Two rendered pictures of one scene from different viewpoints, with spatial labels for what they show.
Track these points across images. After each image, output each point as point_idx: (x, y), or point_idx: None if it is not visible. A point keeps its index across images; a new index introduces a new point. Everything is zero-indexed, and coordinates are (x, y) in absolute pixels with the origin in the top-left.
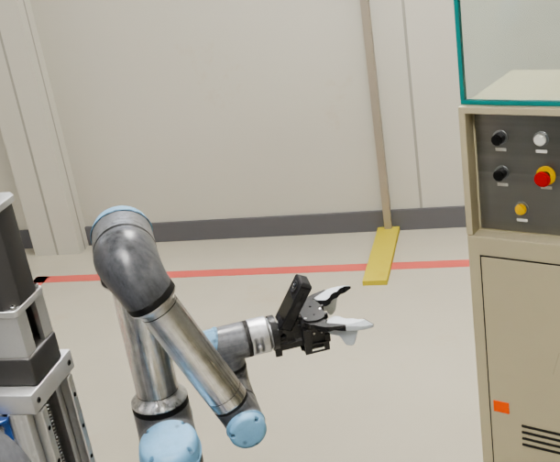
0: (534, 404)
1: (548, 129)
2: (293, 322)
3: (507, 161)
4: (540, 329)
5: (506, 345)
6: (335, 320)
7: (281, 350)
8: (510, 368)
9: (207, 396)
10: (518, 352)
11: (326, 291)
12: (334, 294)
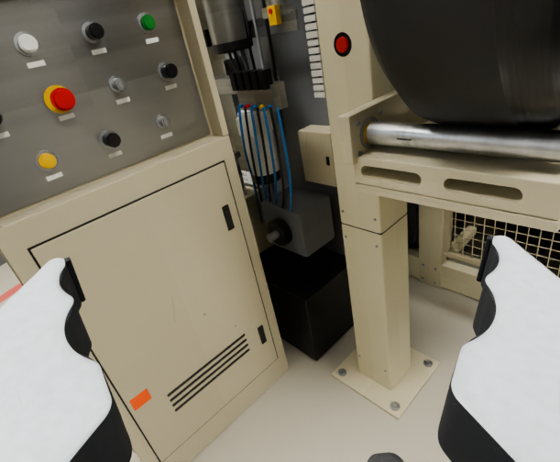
0: (170, 365)
1: (31, 26)
2: None
3: None
4: (145, 287)
5: (116, 333)
6: (551, 398)
7: None
8: (132, 354)
9: None
10: (133, 329)
11: None
12: (77, 332)
